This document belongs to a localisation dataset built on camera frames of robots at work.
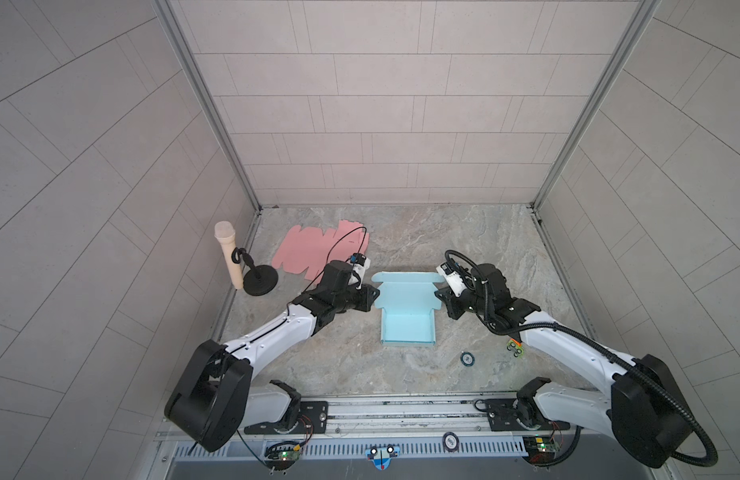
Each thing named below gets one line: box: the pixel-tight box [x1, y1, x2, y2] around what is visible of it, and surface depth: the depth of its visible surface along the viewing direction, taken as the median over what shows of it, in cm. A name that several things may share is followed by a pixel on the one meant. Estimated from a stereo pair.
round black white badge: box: [442, 431, 460, 453], surface depth 69 cm
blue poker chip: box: [460, 352, 475, 367], surface depth 82 cm
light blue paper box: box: [371, 271, 445, 346], surface depth 83 cm
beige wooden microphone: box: [214, 220, 243, 290], surface depth 77 cm
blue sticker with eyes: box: [365, 446, 401, 471], surface depth 67 cm
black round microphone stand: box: [231, 247, 278, 297], surface depth 95 cm
